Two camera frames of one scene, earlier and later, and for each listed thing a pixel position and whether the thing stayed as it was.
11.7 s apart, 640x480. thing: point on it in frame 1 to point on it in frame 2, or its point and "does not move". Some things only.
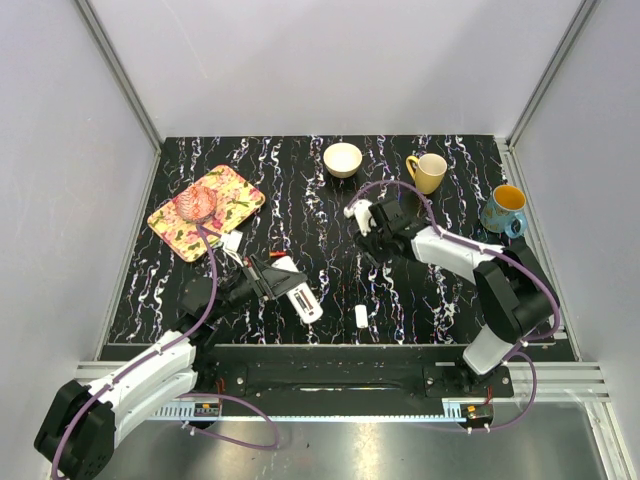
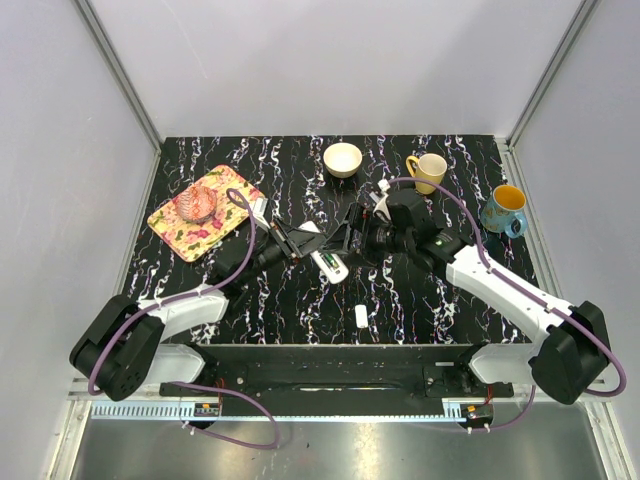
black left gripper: x=274 y=281 to x=301 y=242
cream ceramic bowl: x=342 y=159 does not move
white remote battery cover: x=361 y=316 does not move
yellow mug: x=428 y=171 does not move
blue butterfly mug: x=506 y=204 does not move
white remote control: x=303 y=296 to x=339 y=275
